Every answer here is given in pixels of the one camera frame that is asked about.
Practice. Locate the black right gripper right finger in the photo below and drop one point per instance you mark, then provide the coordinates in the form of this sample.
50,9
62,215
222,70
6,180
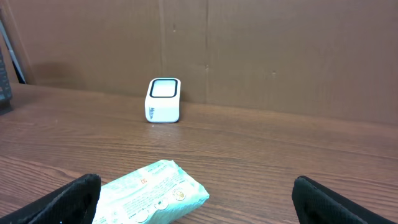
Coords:
314,204

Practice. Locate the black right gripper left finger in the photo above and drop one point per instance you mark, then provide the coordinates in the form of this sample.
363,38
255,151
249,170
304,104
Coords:
74,203

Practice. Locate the teal wet wipes pack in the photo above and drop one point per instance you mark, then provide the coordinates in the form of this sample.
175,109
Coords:
161,192

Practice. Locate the white barcode scanner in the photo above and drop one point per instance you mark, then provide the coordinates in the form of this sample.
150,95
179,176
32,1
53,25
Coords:
162,102

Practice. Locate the grey plastic mesh basket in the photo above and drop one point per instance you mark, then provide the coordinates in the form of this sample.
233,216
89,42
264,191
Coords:
6,92

